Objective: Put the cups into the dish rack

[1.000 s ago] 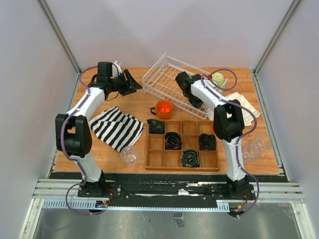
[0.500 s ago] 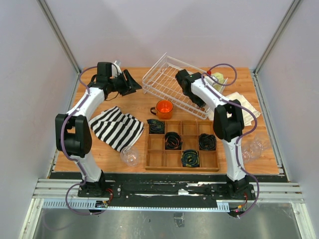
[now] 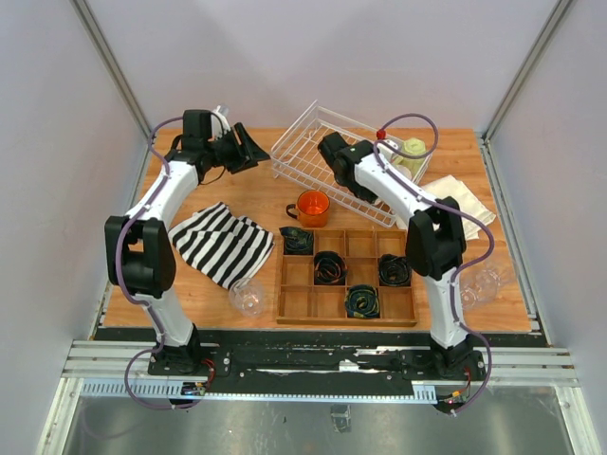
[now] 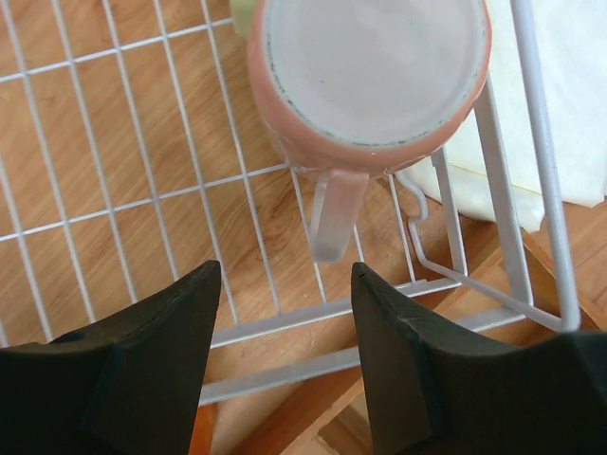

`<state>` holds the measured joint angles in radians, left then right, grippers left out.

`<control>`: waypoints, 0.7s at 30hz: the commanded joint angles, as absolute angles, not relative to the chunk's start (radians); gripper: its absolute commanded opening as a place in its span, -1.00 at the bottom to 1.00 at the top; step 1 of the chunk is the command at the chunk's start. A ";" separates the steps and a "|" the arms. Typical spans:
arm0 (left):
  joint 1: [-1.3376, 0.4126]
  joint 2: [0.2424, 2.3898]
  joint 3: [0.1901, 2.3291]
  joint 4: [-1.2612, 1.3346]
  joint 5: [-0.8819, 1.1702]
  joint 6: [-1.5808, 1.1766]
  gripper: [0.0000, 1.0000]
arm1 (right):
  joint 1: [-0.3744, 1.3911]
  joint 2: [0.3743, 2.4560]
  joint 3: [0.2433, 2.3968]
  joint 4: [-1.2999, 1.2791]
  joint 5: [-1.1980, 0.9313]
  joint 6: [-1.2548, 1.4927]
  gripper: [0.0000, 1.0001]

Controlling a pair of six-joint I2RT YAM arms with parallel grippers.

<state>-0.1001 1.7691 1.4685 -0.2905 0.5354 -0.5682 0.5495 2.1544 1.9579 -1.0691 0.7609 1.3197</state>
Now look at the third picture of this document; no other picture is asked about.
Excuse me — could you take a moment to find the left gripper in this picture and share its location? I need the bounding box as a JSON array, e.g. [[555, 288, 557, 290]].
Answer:
[[205, 123, 270, 175]]

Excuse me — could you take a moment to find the orange enamel mug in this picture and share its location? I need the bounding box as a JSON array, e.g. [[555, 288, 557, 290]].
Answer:
[[285, 190, 330, 228]]

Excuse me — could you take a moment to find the yellow-green mug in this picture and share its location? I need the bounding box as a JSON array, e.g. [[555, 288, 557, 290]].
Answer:
[[401, 137, 427, 177]]

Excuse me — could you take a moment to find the pink white mug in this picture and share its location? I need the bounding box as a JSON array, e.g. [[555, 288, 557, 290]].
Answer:
[[386, 153, 413, 179]]

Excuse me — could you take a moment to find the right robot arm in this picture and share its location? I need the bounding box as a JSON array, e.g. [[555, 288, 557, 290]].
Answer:
[[318, 133, 467, 379]]

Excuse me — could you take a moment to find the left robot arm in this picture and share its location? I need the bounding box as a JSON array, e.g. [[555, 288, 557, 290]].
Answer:
[[104, 106, 274, 375]]

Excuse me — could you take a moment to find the rolled belt top left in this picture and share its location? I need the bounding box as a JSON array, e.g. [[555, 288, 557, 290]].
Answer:
[[279, 227, 314, 256]]

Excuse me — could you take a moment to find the rolled belt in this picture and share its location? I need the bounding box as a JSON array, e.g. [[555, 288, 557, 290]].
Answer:
[[279, 227, 314, 256], [344, 284, 380, 319], [377, 254, 412, 287], [313, 250, 348, 285]]

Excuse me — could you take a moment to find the rolled belt middle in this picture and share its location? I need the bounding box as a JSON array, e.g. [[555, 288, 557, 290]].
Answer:
[[313, 250, 348, 285]]

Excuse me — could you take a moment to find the black white striped cloth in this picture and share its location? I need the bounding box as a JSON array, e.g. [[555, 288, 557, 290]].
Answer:
[[169, 202, 274, 290]]

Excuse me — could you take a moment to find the wooden compartment tray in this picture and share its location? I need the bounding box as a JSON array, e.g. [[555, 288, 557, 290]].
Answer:
[[276, 229, 418, 330]]

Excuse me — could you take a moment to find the rolled belt right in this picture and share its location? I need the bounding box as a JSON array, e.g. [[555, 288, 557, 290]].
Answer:
[[377, 254, 412, 287]]

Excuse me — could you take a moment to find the cream folded cloth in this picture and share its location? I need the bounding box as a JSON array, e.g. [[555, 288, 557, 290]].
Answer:
[[422, 174, 496, 226]]

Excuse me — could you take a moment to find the rolled belt bottom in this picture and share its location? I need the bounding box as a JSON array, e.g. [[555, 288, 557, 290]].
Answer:
[[344, 284, 380, 319]]

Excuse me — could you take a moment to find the clear plastic cup left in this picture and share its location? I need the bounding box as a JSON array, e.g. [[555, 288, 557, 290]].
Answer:
[[229, 278, 265, 317]]

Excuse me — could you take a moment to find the clear plastic cup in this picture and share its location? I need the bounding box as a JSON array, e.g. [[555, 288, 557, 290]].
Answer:
[[460, 253, 517, 310], [229, 278, 265, 317]]

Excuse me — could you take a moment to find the clear plastic cup right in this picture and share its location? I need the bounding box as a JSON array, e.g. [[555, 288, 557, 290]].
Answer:
[[460, 253, 517, 310]]

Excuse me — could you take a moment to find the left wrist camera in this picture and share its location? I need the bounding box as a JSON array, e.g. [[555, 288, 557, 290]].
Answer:
[[211, 105, 232, 140]]

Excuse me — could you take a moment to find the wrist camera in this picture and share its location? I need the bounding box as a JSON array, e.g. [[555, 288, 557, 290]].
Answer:
[[377, 139, 401, 154], [211, 105, 232, 140]]

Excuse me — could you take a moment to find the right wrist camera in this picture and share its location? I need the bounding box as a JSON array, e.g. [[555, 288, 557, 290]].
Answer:
[[377, 139, 401, 154]]

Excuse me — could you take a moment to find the white wire dish rack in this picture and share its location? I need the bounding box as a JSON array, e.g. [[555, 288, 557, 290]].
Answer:
[[271, 102, 438, 228]]

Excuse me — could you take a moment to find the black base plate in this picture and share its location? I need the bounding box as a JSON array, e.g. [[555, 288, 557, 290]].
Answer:
[[148, 330, 490, 397]]

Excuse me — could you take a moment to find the aluminium rail frame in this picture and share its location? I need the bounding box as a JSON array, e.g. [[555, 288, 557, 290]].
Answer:
[[36, 329, 602, 454]]

